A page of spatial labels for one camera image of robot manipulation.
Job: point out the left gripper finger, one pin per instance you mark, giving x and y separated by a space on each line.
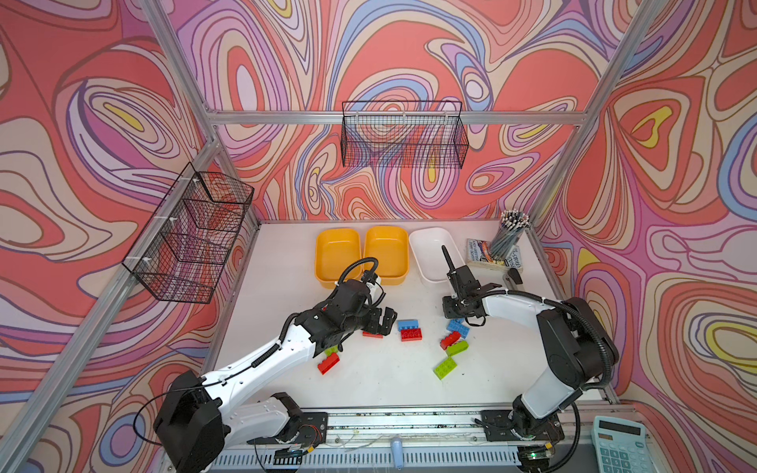
373 321
388 320

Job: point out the middle yellow plastic bin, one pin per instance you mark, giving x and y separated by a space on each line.
390 246

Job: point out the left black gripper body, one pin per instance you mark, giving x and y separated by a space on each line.
350 325

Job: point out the black wire basket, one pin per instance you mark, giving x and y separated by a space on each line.
409 134
181 254

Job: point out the left yellow plastic bin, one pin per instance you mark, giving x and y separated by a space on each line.
336 250

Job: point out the white plastic bin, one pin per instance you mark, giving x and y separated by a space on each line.
426 246

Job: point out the grey stapler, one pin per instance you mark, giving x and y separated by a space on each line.
513 280

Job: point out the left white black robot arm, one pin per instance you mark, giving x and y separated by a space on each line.
203 414

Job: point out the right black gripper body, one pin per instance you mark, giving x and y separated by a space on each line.
454 308

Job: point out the light green calculator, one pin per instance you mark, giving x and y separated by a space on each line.
621 446

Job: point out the back black wire basket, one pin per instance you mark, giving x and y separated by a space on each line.
409 134

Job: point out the green lego right small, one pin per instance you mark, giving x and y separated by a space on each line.
457 348

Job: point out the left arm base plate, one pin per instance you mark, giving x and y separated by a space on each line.
308 429

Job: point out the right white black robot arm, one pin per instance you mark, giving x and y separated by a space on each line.
579 352

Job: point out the paperback book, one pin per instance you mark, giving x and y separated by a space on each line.
477 254

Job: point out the yellow plastic bin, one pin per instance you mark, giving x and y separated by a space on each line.
390 246
336 250

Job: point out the left black wire basket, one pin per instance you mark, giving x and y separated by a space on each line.
181 254

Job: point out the green lego right front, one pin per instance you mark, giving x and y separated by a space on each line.
444 368

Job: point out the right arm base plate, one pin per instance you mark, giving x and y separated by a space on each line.
507 425

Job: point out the blue lego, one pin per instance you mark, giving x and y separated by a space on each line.
408 324
458 326

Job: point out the cup of pencils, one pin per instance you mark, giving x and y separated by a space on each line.
512 223

